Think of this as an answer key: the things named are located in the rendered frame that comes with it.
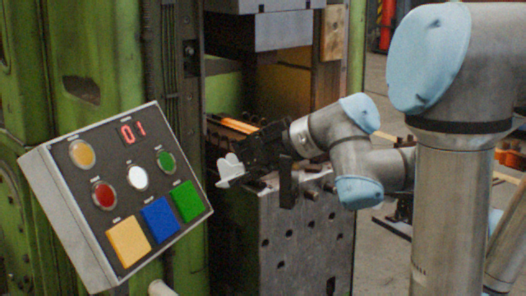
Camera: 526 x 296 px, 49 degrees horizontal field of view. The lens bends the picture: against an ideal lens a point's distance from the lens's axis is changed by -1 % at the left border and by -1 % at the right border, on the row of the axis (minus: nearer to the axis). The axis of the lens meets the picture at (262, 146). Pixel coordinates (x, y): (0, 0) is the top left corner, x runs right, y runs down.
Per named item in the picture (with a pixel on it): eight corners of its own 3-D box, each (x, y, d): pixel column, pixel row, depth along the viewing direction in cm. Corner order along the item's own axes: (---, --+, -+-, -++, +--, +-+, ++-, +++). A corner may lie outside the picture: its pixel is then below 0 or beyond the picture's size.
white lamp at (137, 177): (152, 187, 116) (151, 166, 114) (131, 192, 113) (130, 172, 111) (145, 182, 118) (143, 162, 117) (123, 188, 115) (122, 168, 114)
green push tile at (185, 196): (206, 209, 127) (190, 179, 127) (188, 222, 121) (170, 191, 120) (200, 211, 128) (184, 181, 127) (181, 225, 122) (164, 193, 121)
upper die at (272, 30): (312, 44, 158) (313, 9, 155) (255, 52, 146) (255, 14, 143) (221, 29, 189) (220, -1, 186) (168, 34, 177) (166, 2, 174)
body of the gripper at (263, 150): (246, 135, 117) (294, 112, 111) (265, 173, 118) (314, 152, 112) (227, 145, 111) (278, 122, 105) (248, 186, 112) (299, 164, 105)
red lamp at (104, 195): (121, 205, 107) (118, 184, 106) (97, 212, 104) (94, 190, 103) (113, 201, 109) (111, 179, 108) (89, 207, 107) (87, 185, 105)
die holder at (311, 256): (350, 290, 188) (357, 161, 174) (260, 338, 165) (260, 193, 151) (243, 230, 229) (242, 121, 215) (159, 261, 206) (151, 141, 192)
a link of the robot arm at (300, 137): (334, 145, 110) (319, 158, 103) (314, 153, 112) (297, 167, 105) (316, 109, 109) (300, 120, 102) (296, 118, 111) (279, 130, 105)
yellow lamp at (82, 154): (99, 164, 106) (97, 142, 105) (75, 170, 104) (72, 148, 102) (91, 160, 109) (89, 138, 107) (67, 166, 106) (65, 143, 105)
